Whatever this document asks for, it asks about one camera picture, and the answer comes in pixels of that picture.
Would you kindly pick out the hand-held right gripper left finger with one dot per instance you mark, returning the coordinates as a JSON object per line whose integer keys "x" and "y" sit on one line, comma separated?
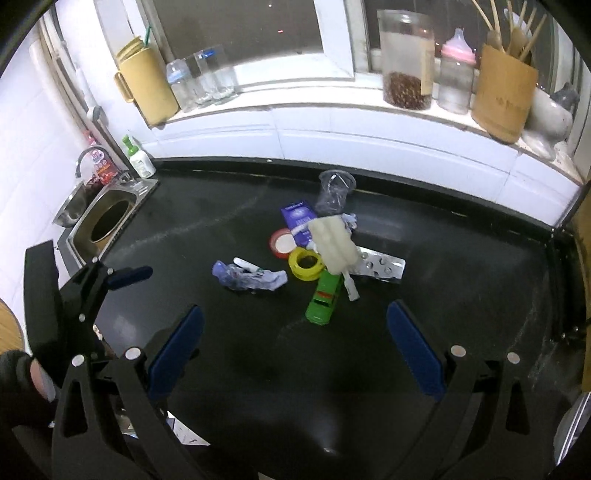
{"x": 178, "y": 353}

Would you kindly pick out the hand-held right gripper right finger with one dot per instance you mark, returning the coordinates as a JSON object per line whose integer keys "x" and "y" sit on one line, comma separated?
{"x": 415, "y": 350}

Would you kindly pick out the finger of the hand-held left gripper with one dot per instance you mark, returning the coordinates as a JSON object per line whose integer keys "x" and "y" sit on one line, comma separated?
{"x": 131, "y": 276}

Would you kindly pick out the blue white wrapper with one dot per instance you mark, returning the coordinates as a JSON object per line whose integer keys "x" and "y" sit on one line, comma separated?
{"x": 249, "y": 277}

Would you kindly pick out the person's left hand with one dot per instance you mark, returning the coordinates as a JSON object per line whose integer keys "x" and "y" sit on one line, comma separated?
{"x": 21, "y": 383}

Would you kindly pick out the wooden cutting board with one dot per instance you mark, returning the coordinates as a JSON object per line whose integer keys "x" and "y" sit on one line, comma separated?
{"x": 9, "y": 327}

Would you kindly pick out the stainless steel sink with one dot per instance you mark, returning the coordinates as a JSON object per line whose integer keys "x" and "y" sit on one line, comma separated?
{"x": 129, "y": 198}

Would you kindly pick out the stainless steel bowl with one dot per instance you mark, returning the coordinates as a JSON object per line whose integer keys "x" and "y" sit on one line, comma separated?
{"x": 74, "y": 207}

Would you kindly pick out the silver pill blister pack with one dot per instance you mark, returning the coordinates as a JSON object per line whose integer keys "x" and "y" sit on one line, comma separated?
{"x": 381, "y": 266}

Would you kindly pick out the green toy truck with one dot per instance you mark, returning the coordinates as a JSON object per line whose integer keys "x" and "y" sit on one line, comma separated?
{"x": 325, "y": 297}

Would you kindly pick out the white green pump soap bottle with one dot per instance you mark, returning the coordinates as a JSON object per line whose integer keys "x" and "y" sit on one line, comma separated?
{"x": 141, "y": 161}

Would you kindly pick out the red labelled detergent bottle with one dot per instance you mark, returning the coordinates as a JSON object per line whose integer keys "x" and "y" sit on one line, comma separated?
{"x": 102, "y": 161}

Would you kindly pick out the chrome faucet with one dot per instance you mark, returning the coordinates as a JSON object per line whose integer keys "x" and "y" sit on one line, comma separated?
{"x": 87, "y": 157}

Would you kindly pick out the cream plastic popsicle mould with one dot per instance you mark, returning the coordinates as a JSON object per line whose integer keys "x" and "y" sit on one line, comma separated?
{"x": 332, "y": 244}

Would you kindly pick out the yellow tape roll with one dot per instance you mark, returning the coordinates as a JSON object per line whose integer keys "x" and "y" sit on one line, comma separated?
{"x": 295, "y": 267}

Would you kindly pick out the red white round lid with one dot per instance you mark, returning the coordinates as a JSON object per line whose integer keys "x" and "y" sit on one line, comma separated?
{"x": 282, "y": 242}

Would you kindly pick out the blue cardboard box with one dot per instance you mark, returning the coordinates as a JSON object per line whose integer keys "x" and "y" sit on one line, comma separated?
{"x": 298, "y": 217}

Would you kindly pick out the clear plastic cup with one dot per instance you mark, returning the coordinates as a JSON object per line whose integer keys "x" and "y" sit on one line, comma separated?
{"x": 334, "y": 189}

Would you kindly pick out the yellow lidded pitcher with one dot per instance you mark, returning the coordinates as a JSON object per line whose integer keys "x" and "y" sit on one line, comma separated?
{"x": 150, "y": 87}

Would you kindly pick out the clear plastic bottle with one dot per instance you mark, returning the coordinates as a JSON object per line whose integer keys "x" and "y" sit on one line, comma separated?
{"x": 181, "y": 90}

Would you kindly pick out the clear bottles on sill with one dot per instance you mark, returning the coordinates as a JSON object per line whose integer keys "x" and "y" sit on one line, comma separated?
{"x": 224, "y": 76}

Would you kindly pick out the white ceramic jar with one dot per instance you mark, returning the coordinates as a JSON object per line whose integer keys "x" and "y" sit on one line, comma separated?
{"x": 547, "y": 120}

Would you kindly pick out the bamboo utensil holder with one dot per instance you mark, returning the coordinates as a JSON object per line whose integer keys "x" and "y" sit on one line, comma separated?
{"x": 503, "y": 97}

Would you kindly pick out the pink capped baby bottle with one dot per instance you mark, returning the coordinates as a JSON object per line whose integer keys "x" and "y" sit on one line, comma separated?
{"x": 456, "y": 74}

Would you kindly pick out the tall clear jar with beans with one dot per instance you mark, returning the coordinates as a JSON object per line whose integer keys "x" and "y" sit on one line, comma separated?
{"x": 406, "y": 60}

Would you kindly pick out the bunch of wooden utensils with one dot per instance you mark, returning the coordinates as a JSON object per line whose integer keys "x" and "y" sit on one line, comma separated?
{"x": 517, "y": 37}

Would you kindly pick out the white wall-mounted holder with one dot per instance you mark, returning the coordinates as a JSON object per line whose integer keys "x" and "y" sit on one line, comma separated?
{"x": 95, "y": 114}

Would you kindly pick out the white window frame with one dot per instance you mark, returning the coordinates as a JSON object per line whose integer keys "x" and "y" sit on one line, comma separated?
{"x": 337, "y": 41}

